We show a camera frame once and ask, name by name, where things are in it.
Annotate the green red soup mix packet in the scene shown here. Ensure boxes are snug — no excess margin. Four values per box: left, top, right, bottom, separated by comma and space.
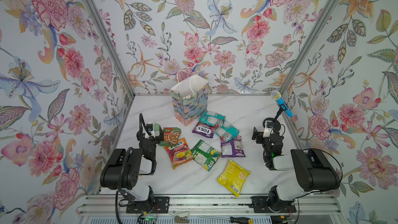
159, 127, 181, 147

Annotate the orange Fox's fruits candy bag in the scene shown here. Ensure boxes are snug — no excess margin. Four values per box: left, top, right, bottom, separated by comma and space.
164, 138, 193, 170

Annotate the purple snack packet back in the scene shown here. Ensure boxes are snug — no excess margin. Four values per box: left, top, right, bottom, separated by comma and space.
221, 135, 245, 158

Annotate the yellow snack bag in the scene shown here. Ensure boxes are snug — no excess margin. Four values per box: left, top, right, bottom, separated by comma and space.
217, 159, 251, 197

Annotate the floral paper gift bag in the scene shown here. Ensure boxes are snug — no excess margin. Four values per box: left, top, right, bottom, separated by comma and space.
171, 75, 209, 126

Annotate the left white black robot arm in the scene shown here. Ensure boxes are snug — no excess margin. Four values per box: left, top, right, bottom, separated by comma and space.
100, 123, 164, 211

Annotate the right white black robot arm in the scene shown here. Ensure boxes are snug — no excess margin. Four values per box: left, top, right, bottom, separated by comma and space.
252, 128, 342, 213

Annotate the green Fox's candy bag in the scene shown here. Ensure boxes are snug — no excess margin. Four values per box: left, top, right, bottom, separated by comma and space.
191, 140, 222, 172

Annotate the purple Fox's berries candy bag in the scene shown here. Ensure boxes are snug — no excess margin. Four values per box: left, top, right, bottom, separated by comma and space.
192, 121, 216, 139

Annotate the lower teal snack packet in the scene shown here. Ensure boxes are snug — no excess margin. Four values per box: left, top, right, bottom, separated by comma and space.
215, 121, 240, 143

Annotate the teal snack packet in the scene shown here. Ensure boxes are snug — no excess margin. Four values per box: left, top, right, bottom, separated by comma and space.
200, 111, 226, 127
215, 121, 240, 143

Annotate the blue microphone on stand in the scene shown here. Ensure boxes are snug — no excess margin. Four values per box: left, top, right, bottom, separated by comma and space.
263, 90, 293, 129

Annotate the upper teal snack packet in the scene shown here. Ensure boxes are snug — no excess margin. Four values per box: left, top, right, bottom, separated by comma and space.
200, 111, 226, 127

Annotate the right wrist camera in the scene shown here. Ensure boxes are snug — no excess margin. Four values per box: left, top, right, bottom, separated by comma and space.
263, 120, 274, 138

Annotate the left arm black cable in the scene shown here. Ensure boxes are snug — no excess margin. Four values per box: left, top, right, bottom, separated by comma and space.
114, 113, 148, 224

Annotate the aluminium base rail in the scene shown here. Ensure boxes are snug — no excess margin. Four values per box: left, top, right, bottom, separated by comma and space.
76, 194, 343, 217

